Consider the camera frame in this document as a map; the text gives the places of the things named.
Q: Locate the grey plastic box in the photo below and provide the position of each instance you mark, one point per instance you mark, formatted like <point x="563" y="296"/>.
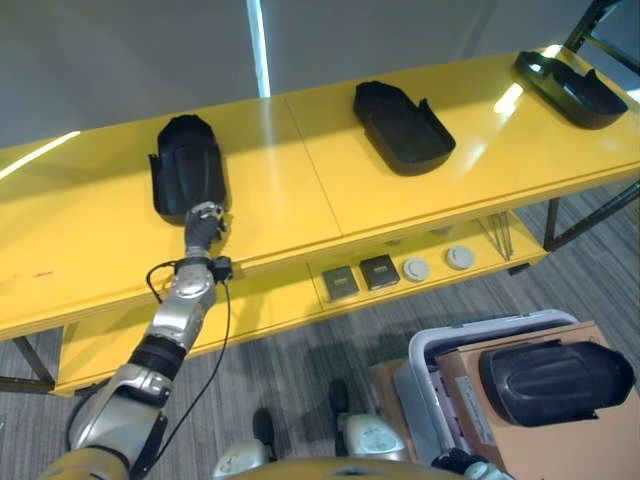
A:
<point x="425" y="380"/>

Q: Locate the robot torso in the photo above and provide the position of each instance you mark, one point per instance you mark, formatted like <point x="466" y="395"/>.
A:
<point x="300" y="471"/>

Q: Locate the black wrist camera clamp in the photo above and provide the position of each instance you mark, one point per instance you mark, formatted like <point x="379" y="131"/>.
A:
<point x="223" y="270"/>

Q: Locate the dark square box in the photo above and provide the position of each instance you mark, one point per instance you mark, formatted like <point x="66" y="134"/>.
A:
<point x="379" y="272"/>
<point x="340" y="284"/>

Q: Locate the black sole-shaped part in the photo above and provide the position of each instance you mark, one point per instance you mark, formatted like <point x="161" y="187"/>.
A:
<point x="575" y="92"/>
<point x="405" y="132"/>
<point x="555" y="382"/>
<point x="187" y="170"/>

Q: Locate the dark robot foot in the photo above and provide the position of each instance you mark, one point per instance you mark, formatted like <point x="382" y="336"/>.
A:
<point x="339" y="397"/>
<point x="263" y="427"/>

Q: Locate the white round disc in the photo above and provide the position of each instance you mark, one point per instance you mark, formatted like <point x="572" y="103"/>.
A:
<point x="460" y="258"/>
<point x="416" y="269"/>

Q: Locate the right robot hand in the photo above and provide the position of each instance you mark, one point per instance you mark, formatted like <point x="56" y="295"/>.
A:
<point x="462" y="462"/>

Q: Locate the silver right robot leg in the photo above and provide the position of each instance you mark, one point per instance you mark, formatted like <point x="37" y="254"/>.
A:
<point x="372" y="440"/>

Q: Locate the silver robot leg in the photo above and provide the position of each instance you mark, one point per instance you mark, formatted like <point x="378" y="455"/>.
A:
<point x="240" y="459"/>
<point x="372" y="440"/>

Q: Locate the silver left robot leg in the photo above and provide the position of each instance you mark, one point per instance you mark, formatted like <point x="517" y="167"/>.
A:
<point x="240" y="459"/>

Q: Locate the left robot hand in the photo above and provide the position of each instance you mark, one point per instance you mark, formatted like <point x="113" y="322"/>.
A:
<point x="200" y="227"/>

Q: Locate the brown cardboard sheet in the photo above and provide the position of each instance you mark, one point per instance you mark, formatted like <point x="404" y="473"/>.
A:
<point x="550" y="450"/>

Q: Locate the dark right robot foot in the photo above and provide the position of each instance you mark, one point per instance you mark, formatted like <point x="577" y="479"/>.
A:
<point x="339" y="397"/>

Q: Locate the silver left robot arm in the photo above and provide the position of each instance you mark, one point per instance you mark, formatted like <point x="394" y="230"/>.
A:
<point x="180" y="305"/>

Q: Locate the black metal frame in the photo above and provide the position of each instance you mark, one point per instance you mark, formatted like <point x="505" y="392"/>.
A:
<point x="595" y="27"/>

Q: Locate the yellow shelf unit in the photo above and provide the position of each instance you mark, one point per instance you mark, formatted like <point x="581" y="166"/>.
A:
<point x="310" y="175"/>

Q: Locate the brown cardboard on floor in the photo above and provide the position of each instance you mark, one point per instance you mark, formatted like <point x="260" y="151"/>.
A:
<point x="387" y="395"/>

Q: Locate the dark left robot foot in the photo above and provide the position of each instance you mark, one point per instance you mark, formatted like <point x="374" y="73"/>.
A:
<point x="263" y="427"/>

